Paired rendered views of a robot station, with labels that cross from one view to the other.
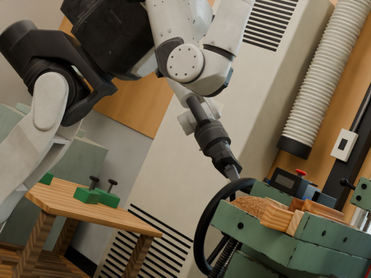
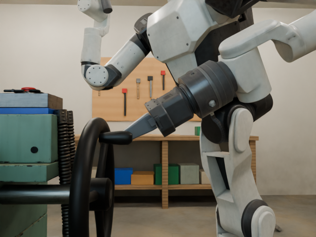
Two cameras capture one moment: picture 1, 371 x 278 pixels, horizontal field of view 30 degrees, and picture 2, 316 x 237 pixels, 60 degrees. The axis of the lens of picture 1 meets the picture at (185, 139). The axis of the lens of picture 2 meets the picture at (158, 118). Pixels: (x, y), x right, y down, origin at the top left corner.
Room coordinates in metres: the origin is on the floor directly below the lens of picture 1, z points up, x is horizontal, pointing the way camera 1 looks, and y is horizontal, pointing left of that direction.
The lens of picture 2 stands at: (2.29, -0.48, 0.93)
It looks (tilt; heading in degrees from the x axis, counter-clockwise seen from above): 2 degrees up; 138
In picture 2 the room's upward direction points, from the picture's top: straight up
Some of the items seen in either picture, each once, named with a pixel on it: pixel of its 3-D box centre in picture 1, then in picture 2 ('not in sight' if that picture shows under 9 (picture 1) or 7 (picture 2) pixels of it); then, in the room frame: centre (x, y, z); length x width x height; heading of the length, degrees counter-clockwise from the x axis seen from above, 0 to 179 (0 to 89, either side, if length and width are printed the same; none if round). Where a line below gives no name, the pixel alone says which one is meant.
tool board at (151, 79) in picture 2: not in sight; (163, 89); (-0.53, 2.15, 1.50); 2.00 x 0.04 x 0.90; 50
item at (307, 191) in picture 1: (293, 183); (34, 102); (1.69, -0.29, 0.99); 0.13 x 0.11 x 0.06; 139
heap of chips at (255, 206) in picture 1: (264, 208); not in sight; (1.43, -0.21, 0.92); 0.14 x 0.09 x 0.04; 49
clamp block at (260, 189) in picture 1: (283, 210); (31, 137); (1.69, -0.29, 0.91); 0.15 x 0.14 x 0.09; 139
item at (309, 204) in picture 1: (319, 220); not in sight; (1.59, -0.36, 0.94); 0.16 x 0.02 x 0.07; 139
